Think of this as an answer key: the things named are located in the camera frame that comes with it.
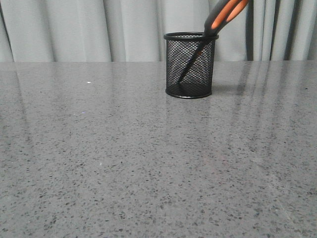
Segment black mesh pen holder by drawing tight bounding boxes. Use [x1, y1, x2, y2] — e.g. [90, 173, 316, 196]
[164, 32, 219, 99]

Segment grey and orange scissors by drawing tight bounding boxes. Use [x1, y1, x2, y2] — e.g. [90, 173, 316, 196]
[178, 0, 249, 83]

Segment grey curtain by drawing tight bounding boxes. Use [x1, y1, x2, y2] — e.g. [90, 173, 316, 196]
[0, 0, 317, 62]

